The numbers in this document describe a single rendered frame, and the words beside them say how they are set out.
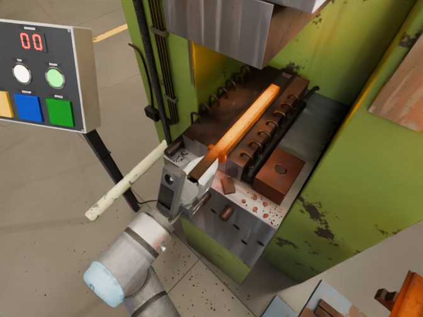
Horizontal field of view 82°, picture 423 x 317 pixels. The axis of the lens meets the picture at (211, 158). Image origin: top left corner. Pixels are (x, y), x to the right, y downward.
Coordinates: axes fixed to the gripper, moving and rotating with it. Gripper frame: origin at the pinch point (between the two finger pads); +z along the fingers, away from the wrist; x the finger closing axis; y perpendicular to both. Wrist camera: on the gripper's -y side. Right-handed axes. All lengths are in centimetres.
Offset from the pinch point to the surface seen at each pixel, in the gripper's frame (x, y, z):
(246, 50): 4.5, -29.2, 3.1
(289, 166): 16.8, 2.1, 10.8
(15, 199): -129, 100, -49
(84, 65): -41.6, -10.6, -1.4
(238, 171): 6.5, 3.9, 3.0
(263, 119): 3.7, 1.0, 20.4
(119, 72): -178, 101, 87
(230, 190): 7.1, 7.4, -1.2
